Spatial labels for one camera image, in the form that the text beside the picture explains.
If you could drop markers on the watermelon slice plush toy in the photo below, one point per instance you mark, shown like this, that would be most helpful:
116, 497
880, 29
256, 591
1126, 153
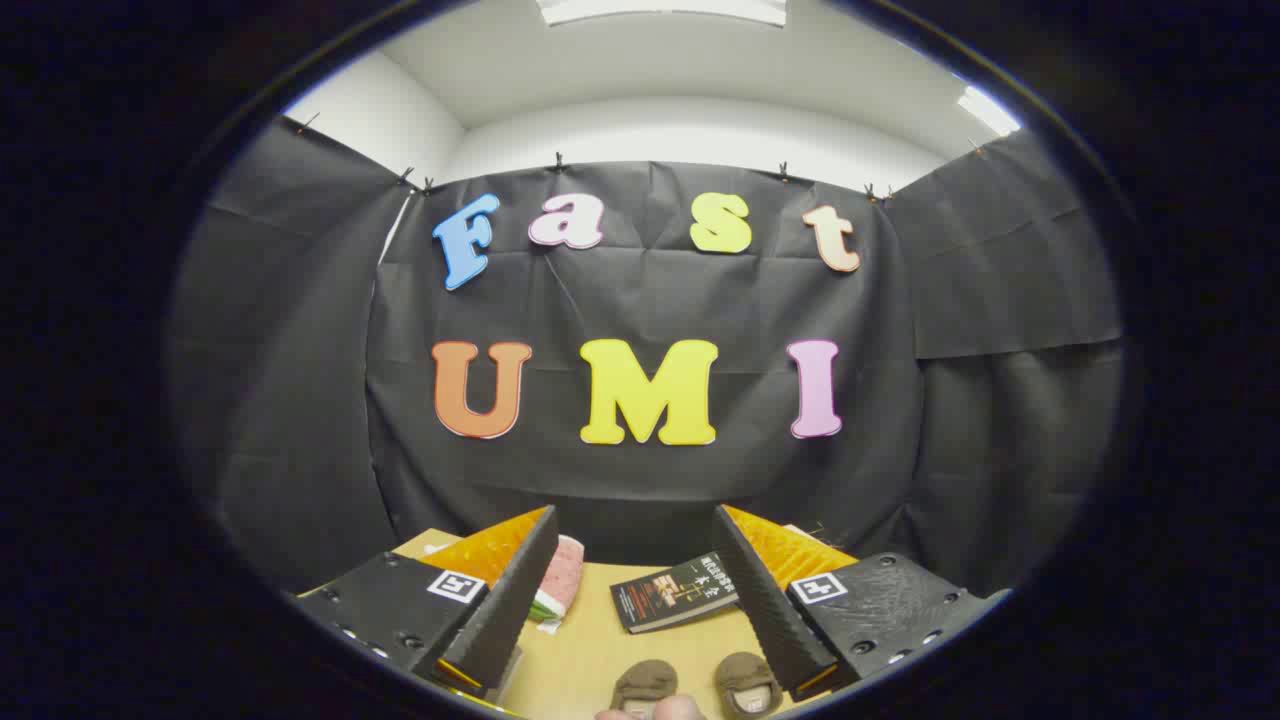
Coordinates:
562, 575

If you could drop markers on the brown fuzzy shoe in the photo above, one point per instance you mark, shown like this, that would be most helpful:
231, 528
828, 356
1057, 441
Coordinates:
745, 675
645, 682

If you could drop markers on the small ceiling light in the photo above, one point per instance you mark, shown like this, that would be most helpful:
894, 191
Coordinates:
988, 110

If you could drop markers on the long ceiling light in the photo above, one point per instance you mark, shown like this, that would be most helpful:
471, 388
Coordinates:
660, 10

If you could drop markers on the black paperback book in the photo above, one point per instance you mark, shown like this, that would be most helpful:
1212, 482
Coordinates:
670, 595

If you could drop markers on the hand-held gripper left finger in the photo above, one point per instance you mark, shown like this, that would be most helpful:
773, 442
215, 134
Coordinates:
500, 610

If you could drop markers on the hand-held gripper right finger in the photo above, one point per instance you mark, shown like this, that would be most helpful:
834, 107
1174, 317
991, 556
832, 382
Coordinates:
765, 610

